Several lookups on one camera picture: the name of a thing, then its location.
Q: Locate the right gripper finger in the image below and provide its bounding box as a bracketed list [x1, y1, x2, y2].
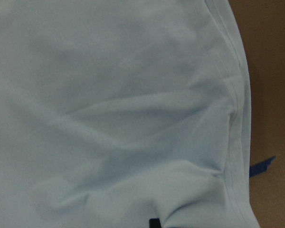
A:
[149, 218, 161, 228]

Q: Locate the light blue t-shirt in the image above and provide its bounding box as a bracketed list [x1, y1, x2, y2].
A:
[0, 0, 259, 228]

